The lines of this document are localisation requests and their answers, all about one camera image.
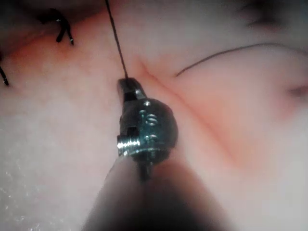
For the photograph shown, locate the tissue pad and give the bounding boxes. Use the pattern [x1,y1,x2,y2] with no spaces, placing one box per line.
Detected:
[0,0,308,231]

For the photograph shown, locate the black thread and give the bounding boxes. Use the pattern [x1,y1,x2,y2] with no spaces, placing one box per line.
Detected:
[104,0,308,79]

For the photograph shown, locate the right arm needle driver jaw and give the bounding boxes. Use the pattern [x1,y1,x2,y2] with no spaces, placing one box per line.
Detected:
[117,78,127,100]
[125,77,146,97]

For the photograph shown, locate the right arm needle driver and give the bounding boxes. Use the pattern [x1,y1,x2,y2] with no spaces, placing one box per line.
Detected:
[117,93,179,160]

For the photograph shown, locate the black stitching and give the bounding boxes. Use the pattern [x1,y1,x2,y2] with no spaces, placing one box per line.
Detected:
[0,8,75,87]

